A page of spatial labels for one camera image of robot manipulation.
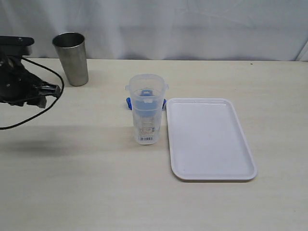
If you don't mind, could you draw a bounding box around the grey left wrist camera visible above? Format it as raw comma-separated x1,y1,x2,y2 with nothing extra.
0,36,35,56

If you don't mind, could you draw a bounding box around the clear tall plastic container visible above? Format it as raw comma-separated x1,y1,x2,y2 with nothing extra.
125,74,168,145

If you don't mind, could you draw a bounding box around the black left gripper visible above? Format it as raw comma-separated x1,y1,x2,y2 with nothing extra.
0,54,60,109

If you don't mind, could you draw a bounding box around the blue plastic container lid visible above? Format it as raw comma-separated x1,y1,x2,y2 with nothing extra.
134,89,159,117

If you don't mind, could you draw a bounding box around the white rectangular plastic tray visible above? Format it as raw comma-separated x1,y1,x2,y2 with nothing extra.
166,98,257,181

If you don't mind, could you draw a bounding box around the stainless steel tumbler cup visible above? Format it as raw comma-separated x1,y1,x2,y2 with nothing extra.
52,32,89,87

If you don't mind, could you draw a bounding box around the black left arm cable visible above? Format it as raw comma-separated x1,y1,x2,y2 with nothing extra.
0,56,64,130

